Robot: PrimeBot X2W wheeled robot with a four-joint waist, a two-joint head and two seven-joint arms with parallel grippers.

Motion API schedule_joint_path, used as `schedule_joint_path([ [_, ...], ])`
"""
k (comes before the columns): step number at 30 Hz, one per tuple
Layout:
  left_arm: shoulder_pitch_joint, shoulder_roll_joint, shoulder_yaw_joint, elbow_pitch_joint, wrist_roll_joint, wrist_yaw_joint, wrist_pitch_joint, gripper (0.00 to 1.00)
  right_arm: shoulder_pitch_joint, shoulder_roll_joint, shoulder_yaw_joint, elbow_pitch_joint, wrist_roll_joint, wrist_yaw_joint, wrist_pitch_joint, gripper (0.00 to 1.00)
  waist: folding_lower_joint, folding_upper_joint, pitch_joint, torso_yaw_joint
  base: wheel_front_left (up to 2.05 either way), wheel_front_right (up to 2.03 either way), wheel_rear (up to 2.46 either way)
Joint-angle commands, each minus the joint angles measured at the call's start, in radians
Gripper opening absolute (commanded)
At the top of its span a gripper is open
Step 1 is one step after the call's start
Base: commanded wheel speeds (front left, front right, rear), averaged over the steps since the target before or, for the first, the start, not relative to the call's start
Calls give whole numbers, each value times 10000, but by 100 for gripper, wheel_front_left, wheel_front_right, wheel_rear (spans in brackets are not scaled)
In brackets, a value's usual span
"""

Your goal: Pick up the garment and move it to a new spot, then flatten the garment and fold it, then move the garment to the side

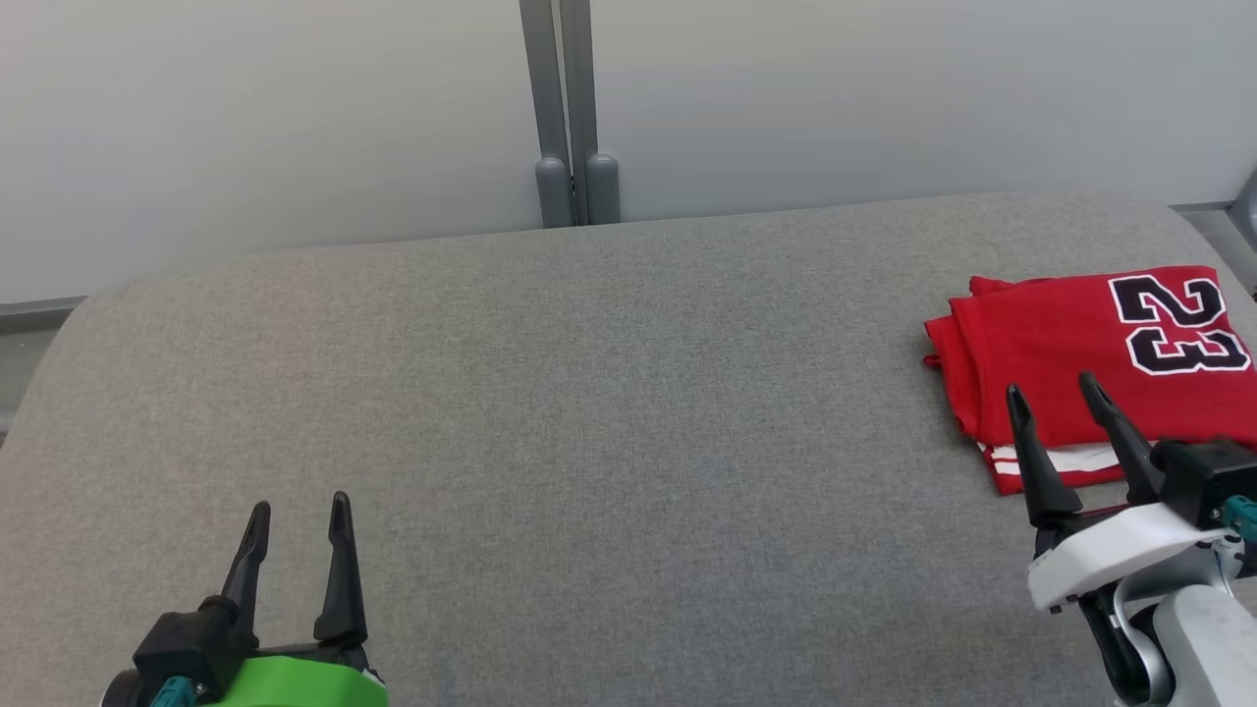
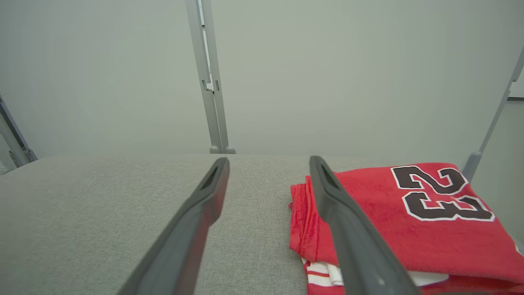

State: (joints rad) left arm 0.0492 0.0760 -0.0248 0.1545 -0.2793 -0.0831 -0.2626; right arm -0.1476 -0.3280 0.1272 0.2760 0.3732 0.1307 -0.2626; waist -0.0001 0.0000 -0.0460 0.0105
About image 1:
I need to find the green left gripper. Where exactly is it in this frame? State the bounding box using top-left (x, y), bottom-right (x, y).
top-left (201, 491), bottom-right (391, 707)

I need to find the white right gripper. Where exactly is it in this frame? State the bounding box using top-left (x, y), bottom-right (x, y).
top-left (1006, 371), bottom-right (1229, 615)

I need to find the red and white jersey garment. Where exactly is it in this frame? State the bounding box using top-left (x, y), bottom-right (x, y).
top-left (921, 263), bottom-right (1257, 497)

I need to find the grey fabric sofa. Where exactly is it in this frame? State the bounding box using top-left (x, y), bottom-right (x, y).
top-left (0, 191), bottom-right (1257, 707)

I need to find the teal plug right camera cable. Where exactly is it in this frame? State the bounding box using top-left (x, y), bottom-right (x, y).
top-left (1223, 494), bottom-right (1257, 580)

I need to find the grey partition end post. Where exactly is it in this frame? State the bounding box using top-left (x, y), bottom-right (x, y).
top-left (1230, 169), bottom-right (1257, 296)

